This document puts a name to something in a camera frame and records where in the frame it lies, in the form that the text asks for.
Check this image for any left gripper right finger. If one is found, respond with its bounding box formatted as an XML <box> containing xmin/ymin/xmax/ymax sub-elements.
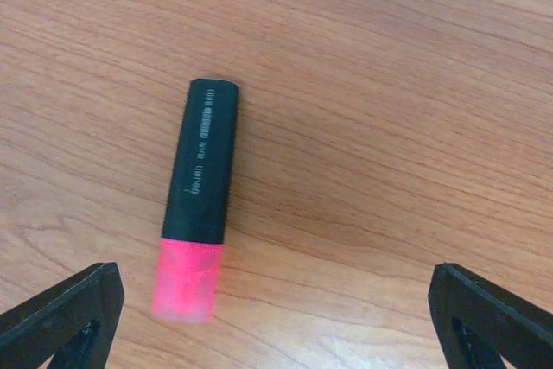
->
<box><xmin>428</xmin><ymin>263</ymin><xmax>552</xmax><ymax>368</ymax></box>

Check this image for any pink cap black highlighter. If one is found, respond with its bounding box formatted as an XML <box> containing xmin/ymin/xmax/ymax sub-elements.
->
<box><xmin>152</xmin><ymin>79</ymin><xmax>239</xmax><ymax>323</ymax></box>

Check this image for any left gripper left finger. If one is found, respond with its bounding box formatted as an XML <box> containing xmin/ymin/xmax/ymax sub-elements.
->
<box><xmin>1</xmin><ymin>262</ymin><xmax>124</xmax><ymax>368</ymax></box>

